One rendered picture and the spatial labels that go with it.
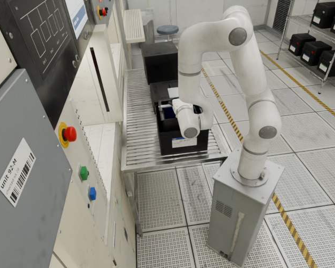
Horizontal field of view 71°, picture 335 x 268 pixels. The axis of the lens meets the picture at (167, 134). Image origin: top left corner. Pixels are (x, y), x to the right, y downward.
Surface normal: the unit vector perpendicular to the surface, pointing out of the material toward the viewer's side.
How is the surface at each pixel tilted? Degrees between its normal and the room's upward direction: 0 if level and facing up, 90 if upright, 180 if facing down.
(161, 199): 0
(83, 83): 90
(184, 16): 90
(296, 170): 0
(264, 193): 0
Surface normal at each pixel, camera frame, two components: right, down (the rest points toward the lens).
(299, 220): -0.06, -0.77
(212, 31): -0.85, 0.27
